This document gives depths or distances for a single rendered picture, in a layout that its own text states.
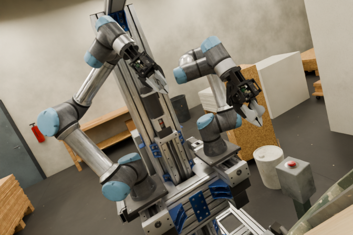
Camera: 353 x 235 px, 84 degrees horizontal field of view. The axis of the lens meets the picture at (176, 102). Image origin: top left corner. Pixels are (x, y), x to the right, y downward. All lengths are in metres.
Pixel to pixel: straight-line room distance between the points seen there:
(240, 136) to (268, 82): 1.52
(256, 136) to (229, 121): 1.60
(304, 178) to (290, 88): 3.15
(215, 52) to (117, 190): 0.71
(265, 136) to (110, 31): 2.41
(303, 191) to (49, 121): 1.25
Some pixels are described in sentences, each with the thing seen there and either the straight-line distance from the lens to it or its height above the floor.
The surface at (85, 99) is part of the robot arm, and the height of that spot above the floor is 1.63.
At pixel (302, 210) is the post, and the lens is 1.40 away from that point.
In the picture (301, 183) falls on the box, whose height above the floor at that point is 0.87.
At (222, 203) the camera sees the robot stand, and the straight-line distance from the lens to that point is 1.39.
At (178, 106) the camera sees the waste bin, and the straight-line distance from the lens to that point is 5.10.
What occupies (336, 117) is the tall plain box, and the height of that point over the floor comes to 0.22.
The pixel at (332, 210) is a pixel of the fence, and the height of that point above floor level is 1.03.
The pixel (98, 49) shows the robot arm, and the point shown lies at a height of 1.79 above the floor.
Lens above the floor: 1.67
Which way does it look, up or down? 12 degrees down
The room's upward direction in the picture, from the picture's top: 21 degrees counter-clockwise
